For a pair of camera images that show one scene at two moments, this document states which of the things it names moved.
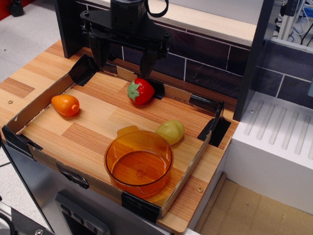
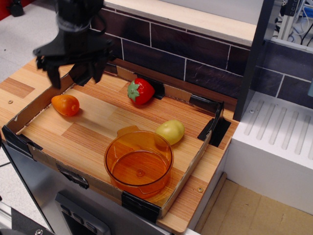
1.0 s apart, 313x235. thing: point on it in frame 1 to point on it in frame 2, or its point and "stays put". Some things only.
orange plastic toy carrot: [66, 105] stays put
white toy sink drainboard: [272, 150] stays put
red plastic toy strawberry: [141, 91] stays put
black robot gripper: [127, 22] to [78, 43]
